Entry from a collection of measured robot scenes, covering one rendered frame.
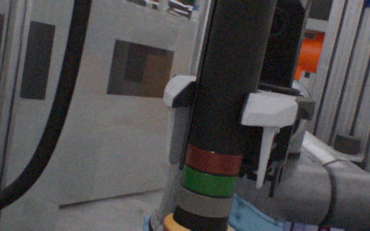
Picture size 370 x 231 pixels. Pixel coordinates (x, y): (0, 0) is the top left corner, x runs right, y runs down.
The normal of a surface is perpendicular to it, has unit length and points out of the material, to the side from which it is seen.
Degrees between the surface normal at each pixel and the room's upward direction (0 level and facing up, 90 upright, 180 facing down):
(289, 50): 123
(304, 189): 67
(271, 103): 42
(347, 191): 59
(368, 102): 90
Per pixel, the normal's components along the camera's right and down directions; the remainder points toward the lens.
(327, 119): -0.47, 0.03
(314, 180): 0.22, -0.56
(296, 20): -0.41, 0.58
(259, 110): 0.55, -0.57
